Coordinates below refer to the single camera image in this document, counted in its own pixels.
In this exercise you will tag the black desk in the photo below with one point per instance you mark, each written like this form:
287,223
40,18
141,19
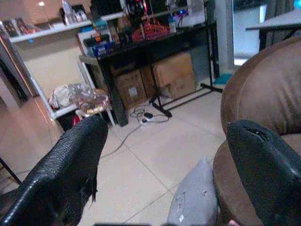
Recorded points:
145,50

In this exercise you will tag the grey pillow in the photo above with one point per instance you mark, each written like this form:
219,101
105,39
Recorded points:
192,195

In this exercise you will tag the white plastic bag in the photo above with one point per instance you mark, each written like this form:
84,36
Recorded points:
60,96

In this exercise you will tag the large white table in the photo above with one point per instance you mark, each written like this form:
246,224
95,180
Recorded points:
277,22

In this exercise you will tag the cardboard box white label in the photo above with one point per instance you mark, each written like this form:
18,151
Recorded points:
129,89

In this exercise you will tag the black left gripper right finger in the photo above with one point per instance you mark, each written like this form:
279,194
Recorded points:
265,169

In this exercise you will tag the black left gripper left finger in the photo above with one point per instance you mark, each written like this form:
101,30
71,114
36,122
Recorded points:
61,169

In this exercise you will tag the white shelf unit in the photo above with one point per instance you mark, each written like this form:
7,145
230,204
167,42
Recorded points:
54,30

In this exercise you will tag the white printer box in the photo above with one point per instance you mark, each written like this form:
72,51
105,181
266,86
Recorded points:
96,42

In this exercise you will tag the clear plastic snack bag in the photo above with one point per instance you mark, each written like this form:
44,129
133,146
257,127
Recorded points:
91,99

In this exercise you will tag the large tan cardboard box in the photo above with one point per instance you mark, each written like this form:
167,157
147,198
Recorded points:
174,70

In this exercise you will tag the teal floor mat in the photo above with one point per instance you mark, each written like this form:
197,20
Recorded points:
223,78

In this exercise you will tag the brown fabric sofa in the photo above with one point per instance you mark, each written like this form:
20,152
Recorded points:
263,94

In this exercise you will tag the brown wooden cabinet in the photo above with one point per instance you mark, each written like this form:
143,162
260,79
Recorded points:
21,122

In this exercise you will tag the white plastic stool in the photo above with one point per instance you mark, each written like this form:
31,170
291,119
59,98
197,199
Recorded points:
105,115

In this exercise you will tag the white power strip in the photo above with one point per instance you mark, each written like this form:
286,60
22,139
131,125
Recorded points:
147,120

